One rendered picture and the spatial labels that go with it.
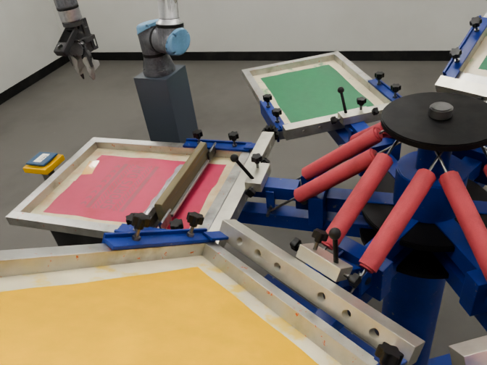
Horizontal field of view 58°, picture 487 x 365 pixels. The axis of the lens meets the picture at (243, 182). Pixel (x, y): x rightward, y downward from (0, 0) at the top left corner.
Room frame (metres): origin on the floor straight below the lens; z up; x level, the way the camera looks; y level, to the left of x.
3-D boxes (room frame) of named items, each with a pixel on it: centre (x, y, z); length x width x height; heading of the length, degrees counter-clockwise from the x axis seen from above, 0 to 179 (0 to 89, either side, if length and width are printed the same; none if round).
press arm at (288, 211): (1.29, 0.01, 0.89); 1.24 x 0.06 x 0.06; 67
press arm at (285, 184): (1.24, -0.10, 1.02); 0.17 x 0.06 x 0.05; 67
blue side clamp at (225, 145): (1.62, 0.09, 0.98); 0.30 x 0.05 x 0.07; 67
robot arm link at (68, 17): (1.66, 0.52, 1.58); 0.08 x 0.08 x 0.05
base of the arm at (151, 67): (2.04, 0.32, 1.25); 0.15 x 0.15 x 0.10
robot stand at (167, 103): (2.04, 0.32, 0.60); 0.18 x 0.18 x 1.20; 62
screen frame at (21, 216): (1.46, 0.41, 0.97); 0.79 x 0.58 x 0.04; 67
